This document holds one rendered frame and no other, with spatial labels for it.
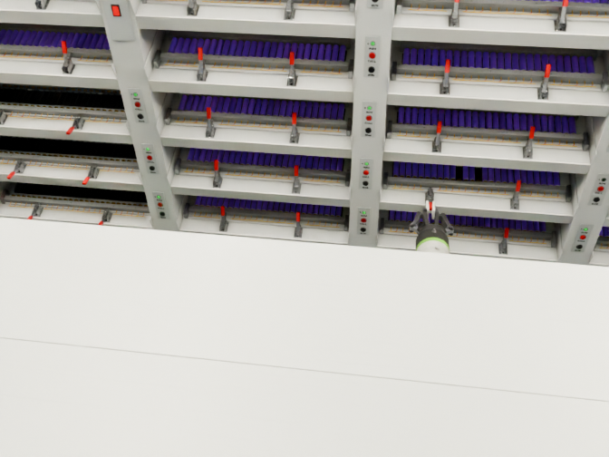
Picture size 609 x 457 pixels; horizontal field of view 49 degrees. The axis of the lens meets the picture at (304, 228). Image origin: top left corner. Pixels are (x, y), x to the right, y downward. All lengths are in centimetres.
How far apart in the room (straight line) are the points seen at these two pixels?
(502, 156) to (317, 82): 59
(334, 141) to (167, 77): 53
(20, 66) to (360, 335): 183
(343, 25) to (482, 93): 44
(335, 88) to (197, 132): 48
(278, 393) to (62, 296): 21
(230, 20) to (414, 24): 49
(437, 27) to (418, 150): 40
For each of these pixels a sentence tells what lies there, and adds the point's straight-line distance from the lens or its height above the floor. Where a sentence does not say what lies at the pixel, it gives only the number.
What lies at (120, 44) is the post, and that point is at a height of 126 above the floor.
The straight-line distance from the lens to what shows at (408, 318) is 55.
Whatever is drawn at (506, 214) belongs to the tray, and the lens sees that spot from 220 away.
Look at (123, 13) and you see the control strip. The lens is 196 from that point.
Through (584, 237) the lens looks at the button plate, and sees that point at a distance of 229.
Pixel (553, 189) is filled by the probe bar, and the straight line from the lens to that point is 224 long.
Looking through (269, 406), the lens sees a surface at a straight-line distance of 50.
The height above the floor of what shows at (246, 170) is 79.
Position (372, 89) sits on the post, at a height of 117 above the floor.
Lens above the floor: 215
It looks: 43 degrees down
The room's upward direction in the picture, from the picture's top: 2 degrees counter-clockwise
